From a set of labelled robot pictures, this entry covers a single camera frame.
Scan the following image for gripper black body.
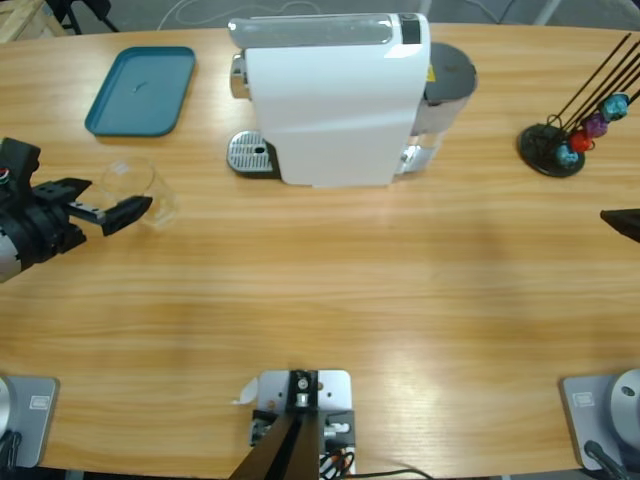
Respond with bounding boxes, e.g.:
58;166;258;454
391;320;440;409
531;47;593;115
0;192;106;269

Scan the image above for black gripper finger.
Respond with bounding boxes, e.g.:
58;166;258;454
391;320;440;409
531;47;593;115
102;196;154;237
32;178;94;207
599;208;640;243

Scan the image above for clear glass cup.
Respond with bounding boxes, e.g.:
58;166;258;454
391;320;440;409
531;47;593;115
101;157;179;229

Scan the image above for white capsule coffee machine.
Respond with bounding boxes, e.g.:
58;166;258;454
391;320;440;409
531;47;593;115
227;12;432;190

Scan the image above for teal coffee capsule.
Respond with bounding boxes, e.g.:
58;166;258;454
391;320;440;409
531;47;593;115
599;94;629;122
555;143;581;167

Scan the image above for red coffee capsule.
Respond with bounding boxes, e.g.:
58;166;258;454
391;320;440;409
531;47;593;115
569;129;596;154

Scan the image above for purple coffee capsule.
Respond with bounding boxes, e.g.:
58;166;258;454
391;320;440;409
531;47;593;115
584;112;610;137

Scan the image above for black capsule holder with rods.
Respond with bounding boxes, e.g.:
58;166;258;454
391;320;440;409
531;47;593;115
517;32;640;179

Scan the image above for teal plastic tray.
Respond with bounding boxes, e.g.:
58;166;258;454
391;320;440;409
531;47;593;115
83;46;197;139

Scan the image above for wooden crate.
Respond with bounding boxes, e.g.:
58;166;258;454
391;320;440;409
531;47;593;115
0;0;66;44

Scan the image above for white paper tab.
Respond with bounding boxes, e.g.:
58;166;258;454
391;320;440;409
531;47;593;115
229;377;260;407

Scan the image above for clear water tank grey lid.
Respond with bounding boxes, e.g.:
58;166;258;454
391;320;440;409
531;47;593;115
394;42;479;176

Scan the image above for white mounting block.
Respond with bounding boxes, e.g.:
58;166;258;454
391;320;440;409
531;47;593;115
249;368;359;476

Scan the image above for black chair frame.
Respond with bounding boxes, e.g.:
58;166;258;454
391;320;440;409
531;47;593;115
47;0;121;35

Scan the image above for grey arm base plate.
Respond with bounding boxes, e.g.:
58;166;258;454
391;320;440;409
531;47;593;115
558;368;640;471
0;374;61;469

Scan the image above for white floor cable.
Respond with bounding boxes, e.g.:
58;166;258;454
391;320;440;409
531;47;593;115
158;0;321;29

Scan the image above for black base cable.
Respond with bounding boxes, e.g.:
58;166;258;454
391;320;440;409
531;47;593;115
583;439;629;480
0;428;24;470

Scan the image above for dark camera post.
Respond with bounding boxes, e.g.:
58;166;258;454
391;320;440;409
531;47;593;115
229;369;321;480

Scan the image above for orange and black wires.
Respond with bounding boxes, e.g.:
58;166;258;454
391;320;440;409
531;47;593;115
319;446;357;476

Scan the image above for black cable at table edge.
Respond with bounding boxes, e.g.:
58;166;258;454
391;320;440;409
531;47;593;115
349;467;436;480

